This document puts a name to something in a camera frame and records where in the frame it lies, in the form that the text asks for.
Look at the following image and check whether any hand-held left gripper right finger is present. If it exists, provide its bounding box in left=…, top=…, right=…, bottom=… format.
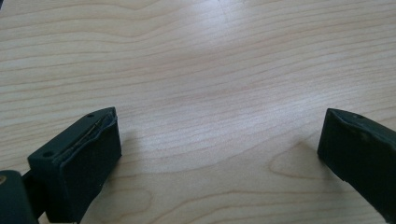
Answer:
left=317, top=107, right=396, bottom=224

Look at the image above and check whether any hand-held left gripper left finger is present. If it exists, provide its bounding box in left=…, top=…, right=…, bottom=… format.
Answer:
left=26, top=106, right=122, bottom=224

